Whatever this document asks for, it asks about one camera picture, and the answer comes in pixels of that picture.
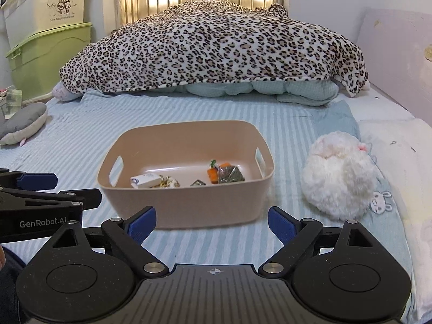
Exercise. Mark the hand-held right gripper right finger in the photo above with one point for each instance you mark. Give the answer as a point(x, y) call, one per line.
point(282, 225)

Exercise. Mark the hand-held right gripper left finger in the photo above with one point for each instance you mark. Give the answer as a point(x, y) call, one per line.
point(141, 225)

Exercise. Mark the pale floral pillow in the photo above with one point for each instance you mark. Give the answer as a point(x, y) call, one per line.
point(65, 92)

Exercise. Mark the green tea packet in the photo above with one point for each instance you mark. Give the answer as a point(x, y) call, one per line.
point(231, 174)

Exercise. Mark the gold flower ornament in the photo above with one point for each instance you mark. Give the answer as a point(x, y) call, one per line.
point(428, 53)

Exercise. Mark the grey plush toy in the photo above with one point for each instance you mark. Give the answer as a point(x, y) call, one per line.
point(23, 123)

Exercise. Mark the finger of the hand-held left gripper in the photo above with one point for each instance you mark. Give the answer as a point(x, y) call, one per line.
point(87, 197)
point(38, 180)

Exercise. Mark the beige plastic basket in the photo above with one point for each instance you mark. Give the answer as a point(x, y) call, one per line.
point(189, 209)

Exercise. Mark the orange fuzzy sock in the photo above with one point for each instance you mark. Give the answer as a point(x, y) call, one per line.
point(212, 173)

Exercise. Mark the white quilted pad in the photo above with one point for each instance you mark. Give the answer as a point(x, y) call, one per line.
point(398, 148)

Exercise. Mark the blue white patterned tissue pack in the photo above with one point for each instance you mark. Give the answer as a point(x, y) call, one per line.
point(146, 179)

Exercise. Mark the small black box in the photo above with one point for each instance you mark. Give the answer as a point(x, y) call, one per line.
point(198, 183)

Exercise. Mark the leopard print scrunchie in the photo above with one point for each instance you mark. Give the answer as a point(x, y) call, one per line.
point(167, 182)

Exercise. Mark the light blue rabbit print blanket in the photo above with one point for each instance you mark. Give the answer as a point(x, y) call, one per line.
point(388, 222)

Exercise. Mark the green plastic storage box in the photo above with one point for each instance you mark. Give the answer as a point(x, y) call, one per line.
point(50, 60)

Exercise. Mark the white fluffy plush toy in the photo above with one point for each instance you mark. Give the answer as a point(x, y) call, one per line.
point(337, 182)

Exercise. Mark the cream plastic storage box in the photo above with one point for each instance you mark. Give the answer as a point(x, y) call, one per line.
point(44, 6)

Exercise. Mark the leopard print blanket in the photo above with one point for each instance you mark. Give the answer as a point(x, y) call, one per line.
point(216, 47)

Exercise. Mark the light blue folded comforter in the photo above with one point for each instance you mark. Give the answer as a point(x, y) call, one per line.
point(236, 89)

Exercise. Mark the blue striped bed sheet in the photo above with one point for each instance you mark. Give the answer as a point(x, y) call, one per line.
point(84, 135)

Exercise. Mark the person's left leg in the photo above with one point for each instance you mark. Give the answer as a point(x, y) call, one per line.
point(11, 287)

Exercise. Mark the pale pink headboard panel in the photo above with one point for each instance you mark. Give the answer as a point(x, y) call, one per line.
point(391, 57)

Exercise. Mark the small translucent container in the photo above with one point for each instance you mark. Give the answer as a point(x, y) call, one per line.
point(14, 98)

